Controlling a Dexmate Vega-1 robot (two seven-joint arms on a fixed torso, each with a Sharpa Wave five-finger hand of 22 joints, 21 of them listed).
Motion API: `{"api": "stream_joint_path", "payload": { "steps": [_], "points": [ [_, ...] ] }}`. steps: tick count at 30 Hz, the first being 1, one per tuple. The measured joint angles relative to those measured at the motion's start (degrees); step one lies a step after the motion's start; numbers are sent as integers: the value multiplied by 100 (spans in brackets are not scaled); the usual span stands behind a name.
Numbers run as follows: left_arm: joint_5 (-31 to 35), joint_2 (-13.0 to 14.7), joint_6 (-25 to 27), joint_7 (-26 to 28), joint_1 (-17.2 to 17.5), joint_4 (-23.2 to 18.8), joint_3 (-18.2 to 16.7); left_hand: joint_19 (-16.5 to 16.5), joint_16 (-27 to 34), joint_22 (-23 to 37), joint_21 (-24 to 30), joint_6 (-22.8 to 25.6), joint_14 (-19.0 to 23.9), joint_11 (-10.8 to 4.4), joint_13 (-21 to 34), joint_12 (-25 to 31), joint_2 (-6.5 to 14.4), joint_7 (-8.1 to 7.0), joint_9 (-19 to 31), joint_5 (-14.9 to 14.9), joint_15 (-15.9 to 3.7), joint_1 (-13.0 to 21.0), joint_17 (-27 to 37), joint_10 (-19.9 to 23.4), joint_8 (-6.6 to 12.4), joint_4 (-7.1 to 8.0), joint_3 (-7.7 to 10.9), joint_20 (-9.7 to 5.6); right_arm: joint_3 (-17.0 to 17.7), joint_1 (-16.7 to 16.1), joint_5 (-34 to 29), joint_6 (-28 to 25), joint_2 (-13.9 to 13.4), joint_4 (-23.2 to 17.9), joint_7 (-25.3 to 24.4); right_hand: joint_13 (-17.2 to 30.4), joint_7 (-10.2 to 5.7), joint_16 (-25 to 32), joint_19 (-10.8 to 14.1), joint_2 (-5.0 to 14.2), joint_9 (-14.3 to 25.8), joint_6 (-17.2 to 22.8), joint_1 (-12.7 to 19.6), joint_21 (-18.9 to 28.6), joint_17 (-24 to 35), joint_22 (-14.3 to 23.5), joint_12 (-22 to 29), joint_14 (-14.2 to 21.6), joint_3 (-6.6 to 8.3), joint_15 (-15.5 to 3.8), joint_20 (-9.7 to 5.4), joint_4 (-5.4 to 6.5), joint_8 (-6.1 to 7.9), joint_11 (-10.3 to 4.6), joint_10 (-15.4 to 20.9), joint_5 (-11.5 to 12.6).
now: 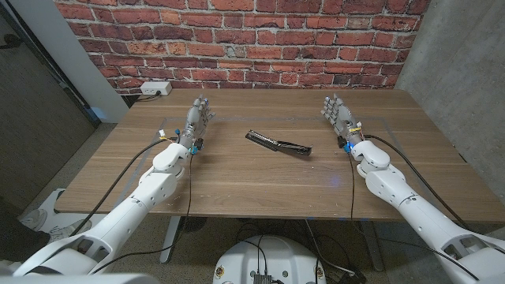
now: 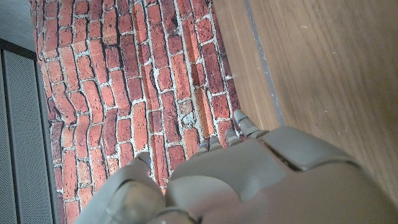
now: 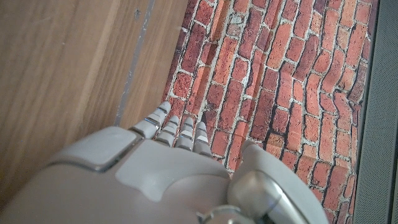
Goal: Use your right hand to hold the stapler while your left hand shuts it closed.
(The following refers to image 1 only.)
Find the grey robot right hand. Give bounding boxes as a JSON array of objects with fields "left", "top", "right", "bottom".
[{"left": 320, "top": 92, "right": 365, "bottom": 146}]

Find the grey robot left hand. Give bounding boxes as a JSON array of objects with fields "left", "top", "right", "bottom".
[{"left": 178, "top": 93, "right": 217, "bottom": 146}]

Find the white power strip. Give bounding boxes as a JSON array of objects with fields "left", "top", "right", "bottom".
[{"left": 140, "top": 80, "right": 173, "bottom": 96}]

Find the red brick printed backdrop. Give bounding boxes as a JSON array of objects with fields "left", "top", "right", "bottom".
[{"left": 54, "top": 0, "right": 431, "bottom": 95}]

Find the white table leg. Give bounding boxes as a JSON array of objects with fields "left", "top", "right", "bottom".
[
  {"left": 359, "top": 220, "right": 386, "bottom": 272},
  {"left": 159, "top": 215, "right": 182, "bottom": 264}
]

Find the white robot torso base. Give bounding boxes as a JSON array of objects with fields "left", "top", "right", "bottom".
[{"left": 212, "top": 235, "right": 327, "bottom": 284}]

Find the dark grey door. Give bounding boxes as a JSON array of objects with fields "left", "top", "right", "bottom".
[{"left": 0, "top": 3, "right": 100, "bottom": 216}]

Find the black power adapter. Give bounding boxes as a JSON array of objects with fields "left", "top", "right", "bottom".
[{"left": 339, "top": 270, "right": 368, "bottom": 284}]

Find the white sneaker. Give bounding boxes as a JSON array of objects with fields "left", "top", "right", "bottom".
[
  {"left": 49, "top": 219, "right": 92, "bottom": 244},
  {"left": 19, "top": 207, "right": 48, "bottom": 232}
]

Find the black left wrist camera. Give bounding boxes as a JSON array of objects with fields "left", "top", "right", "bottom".
[{"left": 189, "top": 137, "right": 205, "bottom": 155}]

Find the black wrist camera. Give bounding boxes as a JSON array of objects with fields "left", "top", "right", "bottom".
[
  {"left": 336, "top": 135, "right": 353, "bottom": 154},
  {"left": 189, "top": 137, "right": 205, "bottom": 155}
]

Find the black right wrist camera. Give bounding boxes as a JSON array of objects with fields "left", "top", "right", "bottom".
[{"left": 336, "top": 135, "right": 353, "bottom": 154}]

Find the black power strip cable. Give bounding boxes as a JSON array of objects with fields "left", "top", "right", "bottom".
[{"left": 136, "top": 90, "right": 163, "bottom": 103}]

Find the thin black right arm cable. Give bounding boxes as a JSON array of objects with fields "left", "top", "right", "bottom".
[{"left": 346, "top": 151, "right": 481, "bottom": 282}]

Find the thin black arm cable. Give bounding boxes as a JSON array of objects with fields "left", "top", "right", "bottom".
[
  {"left": 346, "top": 151, "right": 481, "bottom": 282},
  {"left": 89, "top": 151, "right": 195, "bottom": 275}
]

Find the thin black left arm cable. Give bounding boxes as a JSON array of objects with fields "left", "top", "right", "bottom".
[{"left": 89, "top": 151, "right": 195, "bottom": 275}]

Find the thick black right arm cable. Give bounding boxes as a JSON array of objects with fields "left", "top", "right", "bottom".
[{"left": 363, "top": 133, "right": 471, "bottom": 230}]

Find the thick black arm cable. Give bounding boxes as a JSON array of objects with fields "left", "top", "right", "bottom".
[
  {"left": 69, "top": 136, "right": 178, "bottom": 237},
  {"left": 363, "top": 133, "right": 471, "bottom": 230}
]

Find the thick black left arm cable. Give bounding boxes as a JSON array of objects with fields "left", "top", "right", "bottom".
[{"left": 69, "top": 136, "right": 178, "bottom": 237}]

